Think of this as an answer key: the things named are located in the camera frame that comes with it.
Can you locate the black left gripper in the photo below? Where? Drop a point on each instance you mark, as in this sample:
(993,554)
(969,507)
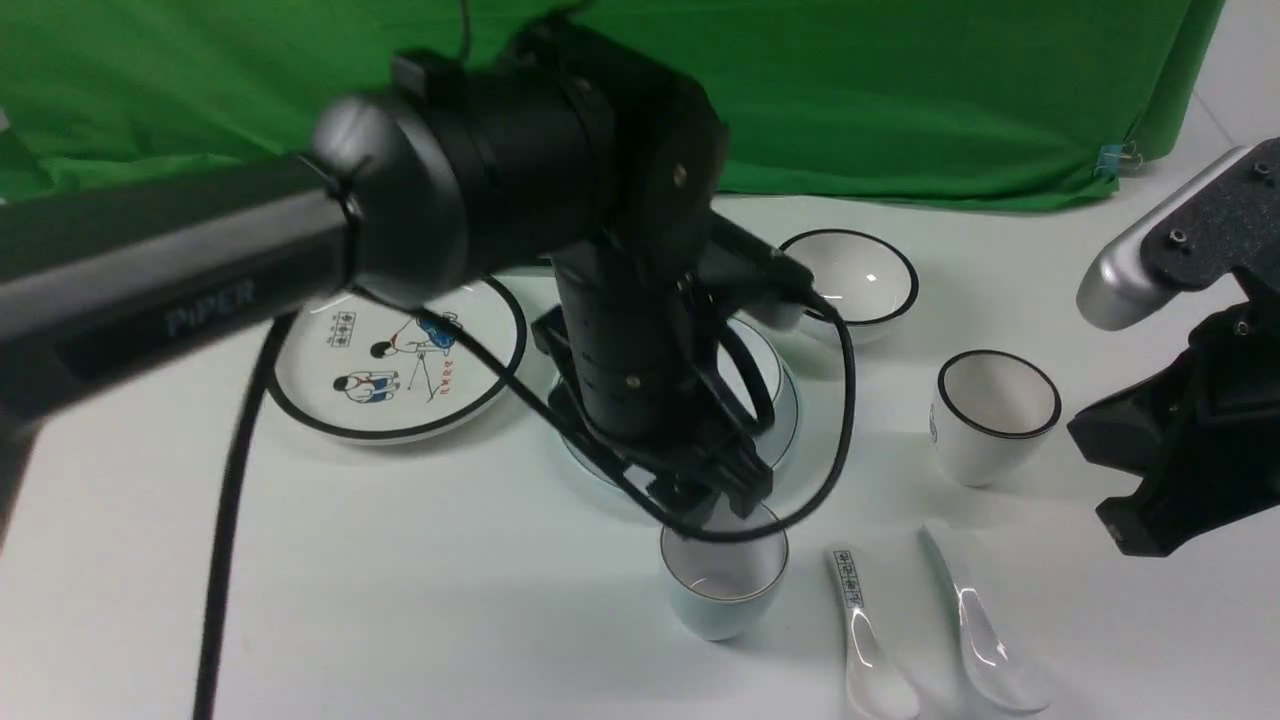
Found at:
(656,391)

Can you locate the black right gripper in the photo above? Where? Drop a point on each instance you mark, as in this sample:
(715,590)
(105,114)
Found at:
(1201,434)

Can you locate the pale blue cup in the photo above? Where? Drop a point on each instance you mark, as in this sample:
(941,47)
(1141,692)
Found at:
(718,591)

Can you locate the plain white ceramic spoon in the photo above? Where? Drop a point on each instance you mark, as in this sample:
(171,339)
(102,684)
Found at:
(996,670)

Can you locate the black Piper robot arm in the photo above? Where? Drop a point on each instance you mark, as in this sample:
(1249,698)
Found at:
(578,148)

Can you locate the plain pale blue plate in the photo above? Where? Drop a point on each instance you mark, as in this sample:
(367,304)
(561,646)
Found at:
(773,445)

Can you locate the black-rimmed white cup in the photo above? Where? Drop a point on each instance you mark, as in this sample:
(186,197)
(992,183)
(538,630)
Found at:
(990,412)

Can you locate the black-rimmed white bowl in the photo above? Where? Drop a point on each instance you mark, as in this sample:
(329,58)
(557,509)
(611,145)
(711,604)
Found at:
(871,284)

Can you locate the white spoon with label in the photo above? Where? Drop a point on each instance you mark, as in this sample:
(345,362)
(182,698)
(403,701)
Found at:
(875,686)

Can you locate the blue binder clip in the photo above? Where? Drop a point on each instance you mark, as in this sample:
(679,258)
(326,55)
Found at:
(1117,159)

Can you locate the illustrated black-rimmed plate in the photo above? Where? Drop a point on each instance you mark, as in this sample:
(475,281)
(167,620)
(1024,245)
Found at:
(366,374)

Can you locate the green backdrop cloth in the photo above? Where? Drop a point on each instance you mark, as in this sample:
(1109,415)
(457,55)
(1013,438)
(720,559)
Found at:
(998,105)

